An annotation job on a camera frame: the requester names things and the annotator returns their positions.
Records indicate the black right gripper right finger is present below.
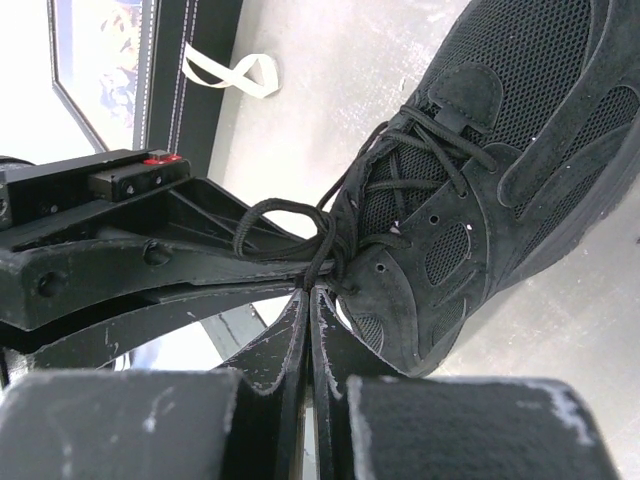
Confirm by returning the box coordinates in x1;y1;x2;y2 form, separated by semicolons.
309;289;617;479

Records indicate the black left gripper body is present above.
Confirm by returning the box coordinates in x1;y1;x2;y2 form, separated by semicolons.
1;150;192;240

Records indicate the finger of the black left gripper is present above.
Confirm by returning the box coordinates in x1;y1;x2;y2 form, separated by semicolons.
1;280;295;370
1;178;308;330

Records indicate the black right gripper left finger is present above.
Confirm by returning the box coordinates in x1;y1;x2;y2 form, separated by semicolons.
1;291;309;479

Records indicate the black shoe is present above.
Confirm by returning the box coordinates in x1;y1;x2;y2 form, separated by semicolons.
331;1;639;376

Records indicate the black framed compartment box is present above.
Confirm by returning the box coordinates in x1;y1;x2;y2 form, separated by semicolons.
47;1;242;176

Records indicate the white ribbon loop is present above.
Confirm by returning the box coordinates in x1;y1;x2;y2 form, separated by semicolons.
181;43;281;99

